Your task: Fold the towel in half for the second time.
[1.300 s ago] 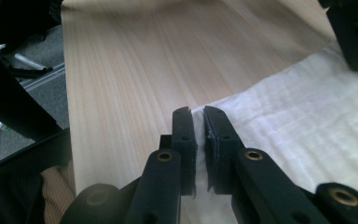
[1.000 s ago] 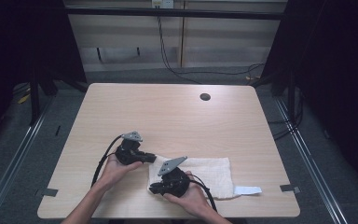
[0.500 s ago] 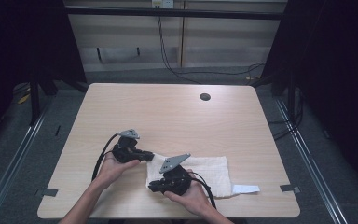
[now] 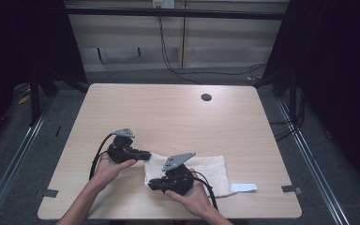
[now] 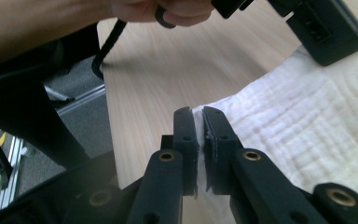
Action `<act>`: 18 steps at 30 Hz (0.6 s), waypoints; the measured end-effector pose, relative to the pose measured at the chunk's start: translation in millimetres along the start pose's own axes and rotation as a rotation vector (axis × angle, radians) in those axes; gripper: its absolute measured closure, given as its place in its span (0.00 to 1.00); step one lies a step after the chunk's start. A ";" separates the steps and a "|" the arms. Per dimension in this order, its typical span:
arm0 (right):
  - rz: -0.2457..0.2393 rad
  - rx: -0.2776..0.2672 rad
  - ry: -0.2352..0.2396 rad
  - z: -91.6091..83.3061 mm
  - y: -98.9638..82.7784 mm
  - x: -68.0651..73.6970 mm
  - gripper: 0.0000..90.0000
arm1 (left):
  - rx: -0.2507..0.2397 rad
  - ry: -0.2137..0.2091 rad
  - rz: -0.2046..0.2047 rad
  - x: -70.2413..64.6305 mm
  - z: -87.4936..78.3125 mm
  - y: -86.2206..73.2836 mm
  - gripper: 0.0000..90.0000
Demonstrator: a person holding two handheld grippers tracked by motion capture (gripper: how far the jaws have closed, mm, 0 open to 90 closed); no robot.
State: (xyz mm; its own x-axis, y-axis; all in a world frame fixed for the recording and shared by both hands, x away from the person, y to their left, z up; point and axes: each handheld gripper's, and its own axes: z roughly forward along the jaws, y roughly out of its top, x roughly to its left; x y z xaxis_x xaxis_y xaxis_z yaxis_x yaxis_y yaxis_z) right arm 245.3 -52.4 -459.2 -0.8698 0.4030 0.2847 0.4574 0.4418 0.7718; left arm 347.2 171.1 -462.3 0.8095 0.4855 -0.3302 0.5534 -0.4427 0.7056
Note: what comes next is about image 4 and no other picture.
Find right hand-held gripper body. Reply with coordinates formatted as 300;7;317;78
161;152;197;197

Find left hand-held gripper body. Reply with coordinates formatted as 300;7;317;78
107;127;141;164

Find white towel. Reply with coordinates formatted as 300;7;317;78
143;152;259;200

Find person's left hand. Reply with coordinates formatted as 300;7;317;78
90;153;138;191

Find person's right hand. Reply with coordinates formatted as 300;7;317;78
164;168;216;218

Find grey tape strip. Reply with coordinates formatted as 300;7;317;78
42;188;59;199
281;185;304;195

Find black stand leg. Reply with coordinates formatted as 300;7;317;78
28;74;42;128

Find yellow item on floor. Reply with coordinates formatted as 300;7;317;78
17;94;32;105

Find black horizontal bar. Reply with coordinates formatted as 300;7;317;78
65;7;288;22

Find dark curtain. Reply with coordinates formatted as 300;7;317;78
0;0;88;156
262;0;360;191

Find white power socket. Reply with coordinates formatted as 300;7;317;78
152;0;176;9

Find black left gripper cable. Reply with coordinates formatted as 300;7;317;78
88;133;114;182

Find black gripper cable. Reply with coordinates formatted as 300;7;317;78
88;133;114;182
190;171;219;211

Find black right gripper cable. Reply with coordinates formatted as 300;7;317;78
190;171;219;211

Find long black wall cable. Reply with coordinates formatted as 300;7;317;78
157;14;267;86

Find metal floor rail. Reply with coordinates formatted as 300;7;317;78
276;97;353;225
0;98;56;225

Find black floor cables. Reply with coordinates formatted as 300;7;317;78
269;88;307;143

